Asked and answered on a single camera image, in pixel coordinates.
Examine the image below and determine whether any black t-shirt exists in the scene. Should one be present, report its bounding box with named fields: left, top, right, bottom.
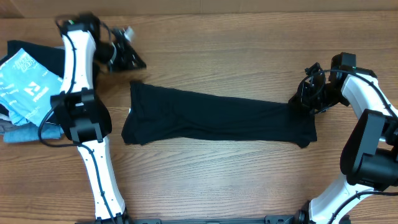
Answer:
left=121, top=82, right=317, bottom=148

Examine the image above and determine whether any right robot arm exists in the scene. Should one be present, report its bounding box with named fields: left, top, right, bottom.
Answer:
left=279, top=52, right=397, bottom=224

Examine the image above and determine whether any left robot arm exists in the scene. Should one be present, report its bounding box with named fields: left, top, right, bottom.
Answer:
left=50, top=12, right=146, bottom=223

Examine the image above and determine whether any folded black shirt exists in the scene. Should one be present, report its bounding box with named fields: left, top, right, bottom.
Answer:
left=1, top=40, right=65, bottom=116

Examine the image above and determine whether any folded light blue printed shirt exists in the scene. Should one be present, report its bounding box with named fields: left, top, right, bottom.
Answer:
left=1, top=49, right=63, bottom=126

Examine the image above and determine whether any folded blue heather shirt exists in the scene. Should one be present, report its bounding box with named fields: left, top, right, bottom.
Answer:
left=3, top=123, right=63, bottom=143

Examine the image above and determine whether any folded white grey garment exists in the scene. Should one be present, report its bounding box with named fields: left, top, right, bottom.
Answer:
left=0, top=114, right=18, bottom=135

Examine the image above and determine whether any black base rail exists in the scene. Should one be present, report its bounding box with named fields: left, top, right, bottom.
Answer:
left=79, top=212, right=310, bottom=224

